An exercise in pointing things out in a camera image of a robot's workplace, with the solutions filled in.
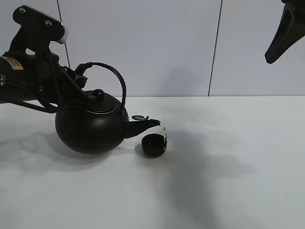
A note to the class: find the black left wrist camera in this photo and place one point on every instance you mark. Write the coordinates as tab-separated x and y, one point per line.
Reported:
36	31

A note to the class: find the black round teapot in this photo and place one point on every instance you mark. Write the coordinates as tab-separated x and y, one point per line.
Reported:
104	126

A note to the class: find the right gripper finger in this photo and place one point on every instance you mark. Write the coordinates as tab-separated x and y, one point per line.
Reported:
290	30

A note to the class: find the small black teacup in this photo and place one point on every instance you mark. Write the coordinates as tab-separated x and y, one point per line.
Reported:
154	145

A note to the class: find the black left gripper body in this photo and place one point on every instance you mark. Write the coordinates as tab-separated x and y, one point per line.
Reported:
38	82

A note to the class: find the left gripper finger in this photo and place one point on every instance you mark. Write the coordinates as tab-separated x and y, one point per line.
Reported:
80	79

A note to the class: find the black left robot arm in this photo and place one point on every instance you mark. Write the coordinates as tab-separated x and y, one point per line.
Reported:
4	80

